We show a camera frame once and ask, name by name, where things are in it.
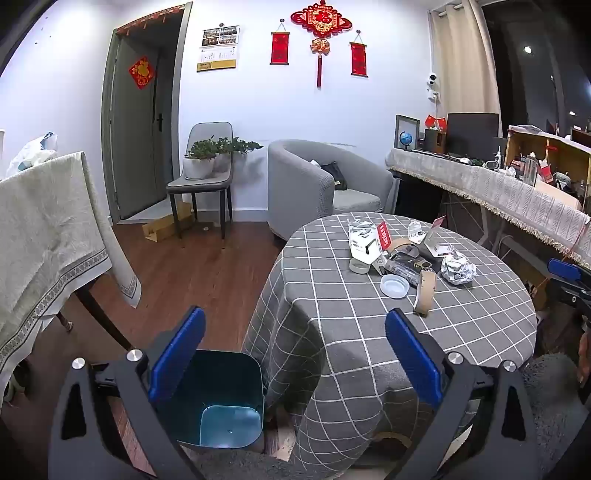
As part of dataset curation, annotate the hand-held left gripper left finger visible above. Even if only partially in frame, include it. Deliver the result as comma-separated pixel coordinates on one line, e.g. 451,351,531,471
48,305,206,480

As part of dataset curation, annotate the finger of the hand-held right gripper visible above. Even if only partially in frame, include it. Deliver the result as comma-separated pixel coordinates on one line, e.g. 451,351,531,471
549,258,583,283

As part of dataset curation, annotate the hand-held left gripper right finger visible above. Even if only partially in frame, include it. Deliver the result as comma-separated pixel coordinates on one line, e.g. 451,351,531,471
385,308,539,480

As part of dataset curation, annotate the teal trash bin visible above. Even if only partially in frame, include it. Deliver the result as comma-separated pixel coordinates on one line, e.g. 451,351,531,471
168,349,265,450

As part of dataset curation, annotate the white plastic lid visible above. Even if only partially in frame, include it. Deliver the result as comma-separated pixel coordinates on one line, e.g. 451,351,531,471
380,274,410,299

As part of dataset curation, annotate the black box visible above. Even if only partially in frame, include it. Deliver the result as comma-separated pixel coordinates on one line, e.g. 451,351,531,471
385,255,431,283

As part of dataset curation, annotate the white box with red flap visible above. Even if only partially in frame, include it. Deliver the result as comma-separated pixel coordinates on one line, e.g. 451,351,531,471
421,215,457,260

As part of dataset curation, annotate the white carton box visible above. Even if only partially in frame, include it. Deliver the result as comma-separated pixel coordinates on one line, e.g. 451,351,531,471
349,231,384,267

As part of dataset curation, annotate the brown tape roll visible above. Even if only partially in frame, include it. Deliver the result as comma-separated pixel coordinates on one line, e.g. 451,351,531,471
413,270,437,317

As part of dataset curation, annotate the round table, grey checked cloth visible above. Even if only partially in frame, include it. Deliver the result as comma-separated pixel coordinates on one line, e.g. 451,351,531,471
242,212,539,476

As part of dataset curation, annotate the dark table leg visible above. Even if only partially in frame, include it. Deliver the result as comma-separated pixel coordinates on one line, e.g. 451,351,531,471
74,281,136,352

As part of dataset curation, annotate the crumpled foil ball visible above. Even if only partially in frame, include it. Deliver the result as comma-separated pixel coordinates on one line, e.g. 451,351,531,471
441,247,477,286

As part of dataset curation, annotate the grey fluffy rug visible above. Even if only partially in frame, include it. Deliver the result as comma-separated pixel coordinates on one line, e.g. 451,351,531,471
521,353,591,464

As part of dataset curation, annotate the side table with patterned cloth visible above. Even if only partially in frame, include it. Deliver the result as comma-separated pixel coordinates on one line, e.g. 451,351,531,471
385,148,591,271

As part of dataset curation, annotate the open cardboard box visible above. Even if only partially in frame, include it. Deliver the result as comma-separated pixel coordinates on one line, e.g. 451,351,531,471
504,124,591,204

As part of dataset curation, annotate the flat cardboard box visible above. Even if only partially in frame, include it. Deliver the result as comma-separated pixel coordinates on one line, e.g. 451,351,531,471
142,200,195,242

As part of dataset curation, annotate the black monitor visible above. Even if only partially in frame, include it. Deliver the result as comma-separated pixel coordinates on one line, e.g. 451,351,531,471
445,112,501,160

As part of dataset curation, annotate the grey dining chair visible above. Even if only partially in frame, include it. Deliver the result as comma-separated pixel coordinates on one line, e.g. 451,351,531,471
167,122,234,250

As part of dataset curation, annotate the beige patterned tablecloth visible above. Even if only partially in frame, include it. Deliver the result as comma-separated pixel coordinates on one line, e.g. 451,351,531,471
0,151,142,393

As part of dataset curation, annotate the brown wooden box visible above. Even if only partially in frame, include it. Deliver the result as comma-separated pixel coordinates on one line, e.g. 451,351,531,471
424,129,448,154

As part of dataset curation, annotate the potted plant white pot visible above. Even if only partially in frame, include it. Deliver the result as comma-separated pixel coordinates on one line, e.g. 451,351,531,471
183,137,220,181

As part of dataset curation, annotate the black bag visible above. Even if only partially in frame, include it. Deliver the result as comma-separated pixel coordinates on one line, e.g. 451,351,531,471
320,161,348,191

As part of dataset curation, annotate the grey armchair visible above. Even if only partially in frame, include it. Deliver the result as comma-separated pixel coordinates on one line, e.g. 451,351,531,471
268,140,396,241

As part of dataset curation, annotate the grey door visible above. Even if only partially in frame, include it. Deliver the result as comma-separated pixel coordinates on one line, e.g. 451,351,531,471
102,4,191,223

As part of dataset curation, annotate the potted plant small pot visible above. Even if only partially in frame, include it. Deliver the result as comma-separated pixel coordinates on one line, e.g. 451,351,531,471
213,137,265,174

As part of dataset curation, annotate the beige curtain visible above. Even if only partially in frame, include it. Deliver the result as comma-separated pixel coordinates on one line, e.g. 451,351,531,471
427,0,505,139

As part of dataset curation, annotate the white plastic bag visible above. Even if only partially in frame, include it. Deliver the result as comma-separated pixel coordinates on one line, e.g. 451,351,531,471
6,131,59,178

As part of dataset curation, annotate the red diamond door decoration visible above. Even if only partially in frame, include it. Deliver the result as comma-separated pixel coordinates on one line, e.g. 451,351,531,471
128,56,156,90

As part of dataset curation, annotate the red hanging scroll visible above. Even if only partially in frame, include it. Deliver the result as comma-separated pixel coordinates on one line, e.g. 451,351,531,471
349,30,369,77
270,19,291,66

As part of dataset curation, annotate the picture frame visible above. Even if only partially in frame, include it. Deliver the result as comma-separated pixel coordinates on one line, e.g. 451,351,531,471
394,114,420,151

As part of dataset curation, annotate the white security camera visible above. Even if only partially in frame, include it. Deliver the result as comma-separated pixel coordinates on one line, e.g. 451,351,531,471
425,71,442,105

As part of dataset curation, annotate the wall calendar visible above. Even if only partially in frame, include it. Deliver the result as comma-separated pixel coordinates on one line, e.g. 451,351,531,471
197,25,241,73

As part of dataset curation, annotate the red knot wall ornament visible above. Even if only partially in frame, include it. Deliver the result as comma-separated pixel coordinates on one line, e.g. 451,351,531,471
290,0,354,88

